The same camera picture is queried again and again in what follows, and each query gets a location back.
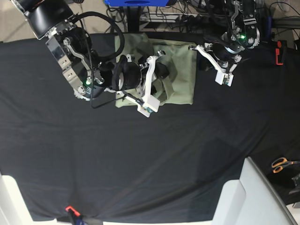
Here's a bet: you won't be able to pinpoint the black table cloth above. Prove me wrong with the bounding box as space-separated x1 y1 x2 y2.
0 39 300 223

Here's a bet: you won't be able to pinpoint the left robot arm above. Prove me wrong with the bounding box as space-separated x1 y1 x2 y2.
189 0 260 86

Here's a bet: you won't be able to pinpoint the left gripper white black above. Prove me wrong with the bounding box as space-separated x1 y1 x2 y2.
188 43 242 86

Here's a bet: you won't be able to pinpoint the red black clamp bottom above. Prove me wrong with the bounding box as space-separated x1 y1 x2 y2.
65 206 85 225

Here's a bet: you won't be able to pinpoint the red black clamp right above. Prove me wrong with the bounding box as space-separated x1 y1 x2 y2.
275 40 287 66

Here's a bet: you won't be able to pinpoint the light green T-shirt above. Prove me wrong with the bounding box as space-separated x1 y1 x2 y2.
122 33 197 106

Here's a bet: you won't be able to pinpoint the white chair left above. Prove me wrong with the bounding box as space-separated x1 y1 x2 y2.
0 175 33 225

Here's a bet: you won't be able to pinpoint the orange handled scissors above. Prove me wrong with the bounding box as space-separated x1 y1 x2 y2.
271 157 300 173

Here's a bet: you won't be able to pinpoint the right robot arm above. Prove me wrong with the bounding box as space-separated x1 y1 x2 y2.
13 0 165 117

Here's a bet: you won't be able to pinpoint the black table leg post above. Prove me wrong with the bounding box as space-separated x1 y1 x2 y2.
125 6 144 33

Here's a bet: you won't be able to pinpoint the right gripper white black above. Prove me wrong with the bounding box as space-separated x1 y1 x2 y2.
111 51 169 117

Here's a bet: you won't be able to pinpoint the red black clamp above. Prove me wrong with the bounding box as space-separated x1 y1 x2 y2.
65 206 85 225
275 40 287 66

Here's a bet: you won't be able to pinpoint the blue box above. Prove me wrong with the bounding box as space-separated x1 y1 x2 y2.
104 0 169 7

